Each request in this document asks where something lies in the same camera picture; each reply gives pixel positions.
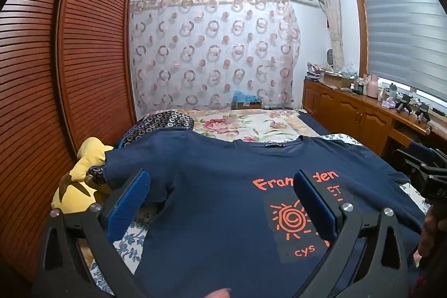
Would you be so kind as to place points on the purple plastic item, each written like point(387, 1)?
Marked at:
point(389, 104)

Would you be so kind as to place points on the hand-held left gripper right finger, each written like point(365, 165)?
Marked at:
point(314, 207)

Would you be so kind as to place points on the stack of papers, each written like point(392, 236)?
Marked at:
point(313, 71)

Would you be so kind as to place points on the wooden louvered wardrobe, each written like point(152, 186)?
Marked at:
point(87, 57)

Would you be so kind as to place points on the person's left hand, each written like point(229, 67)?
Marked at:
point(219, 293)

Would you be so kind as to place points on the pink bottle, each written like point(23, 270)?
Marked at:
point(372, 88)

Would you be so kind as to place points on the navy bed sheet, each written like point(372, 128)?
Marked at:
point(314, 125)

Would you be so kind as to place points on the small dark desk fan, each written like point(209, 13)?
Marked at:
point(330, 57)

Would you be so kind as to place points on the wooden side cabinet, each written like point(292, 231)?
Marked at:
point(349, 113)

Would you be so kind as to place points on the cardboard box with blue bag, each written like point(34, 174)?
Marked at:
point(248, 105)

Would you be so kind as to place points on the circle-patterned sheer curtain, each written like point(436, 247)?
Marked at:
point(209, 57)

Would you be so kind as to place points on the grey window blind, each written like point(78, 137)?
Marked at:
point(405, 32)

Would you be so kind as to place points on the pink floral blanket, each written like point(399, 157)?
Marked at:
point(227, 125)

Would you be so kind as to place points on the beige tied side curtain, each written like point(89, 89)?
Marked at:
point(331, 18)

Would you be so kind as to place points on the yellow plush toy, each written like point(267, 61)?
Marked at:
point(78, 175)

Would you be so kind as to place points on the black spare gripper tool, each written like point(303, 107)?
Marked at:
point(423, 112)
point(405, 103)

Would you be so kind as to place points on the open cardboard box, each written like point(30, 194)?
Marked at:
point(335, 81)

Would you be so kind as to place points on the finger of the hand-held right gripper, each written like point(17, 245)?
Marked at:
point(420, 150)
point(407, 163)

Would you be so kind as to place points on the navy printed t-shirt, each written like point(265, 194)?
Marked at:
point(216, 214)

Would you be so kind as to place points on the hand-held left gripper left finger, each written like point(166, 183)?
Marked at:
point(127, 203)

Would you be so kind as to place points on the blue floral white quilt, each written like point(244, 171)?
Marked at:
point(122, 249)

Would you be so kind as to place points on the person's right hand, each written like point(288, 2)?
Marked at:
point(431, 235)

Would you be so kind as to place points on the green-capped bottle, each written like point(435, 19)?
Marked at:
point(392, 92)

